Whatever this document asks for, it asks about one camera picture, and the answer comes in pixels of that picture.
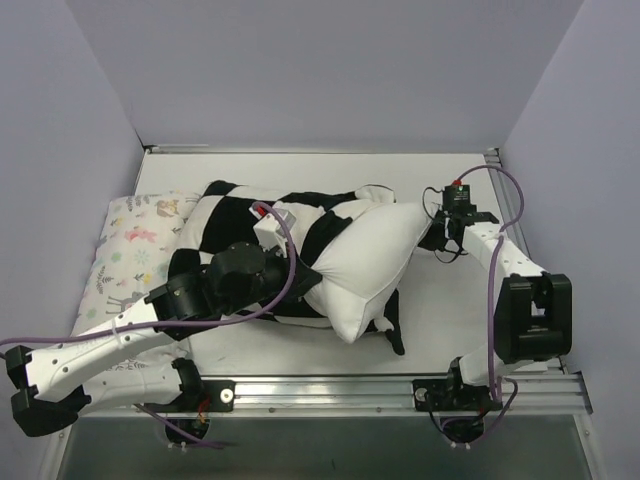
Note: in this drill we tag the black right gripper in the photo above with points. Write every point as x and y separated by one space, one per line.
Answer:
439 232

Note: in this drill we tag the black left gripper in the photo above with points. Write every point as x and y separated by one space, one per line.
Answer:
301 272

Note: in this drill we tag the black white checkered pillowcase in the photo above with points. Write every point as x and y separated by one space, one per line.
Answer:
222 218

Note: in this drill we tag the white pillow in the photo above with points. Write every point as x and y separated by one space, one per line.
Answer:
370 260

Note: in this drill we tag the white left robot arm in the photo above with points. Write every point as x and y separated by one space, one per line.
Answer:
69 378

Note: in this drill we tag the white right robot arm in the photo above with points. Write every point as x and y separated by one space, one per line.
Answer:
529 310

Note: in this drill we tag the floral animal print pillow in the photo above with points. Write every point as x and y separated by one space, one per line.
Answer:
132 255

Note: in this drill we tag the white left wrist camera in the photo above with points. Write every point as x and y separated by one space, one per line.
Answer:
268 231

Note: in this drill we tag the aluminium right side rail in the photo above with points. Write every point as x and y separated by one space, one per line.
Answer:
509 204

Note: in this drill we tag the aluminium rail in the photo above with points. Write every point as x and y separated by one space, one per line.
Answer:
550 393
509 204

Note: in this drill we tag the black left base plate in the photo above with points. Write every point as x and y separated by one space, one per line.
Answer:
213 396

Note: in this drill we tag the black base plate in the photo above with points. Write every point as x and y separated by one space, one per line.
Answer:
441 395
213 396

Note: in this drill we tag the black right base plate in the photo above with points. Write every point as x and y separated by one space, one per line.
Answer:
441 395

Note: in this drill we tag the aluminium front rail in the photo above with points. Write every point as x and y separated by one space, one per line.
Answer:
550 393

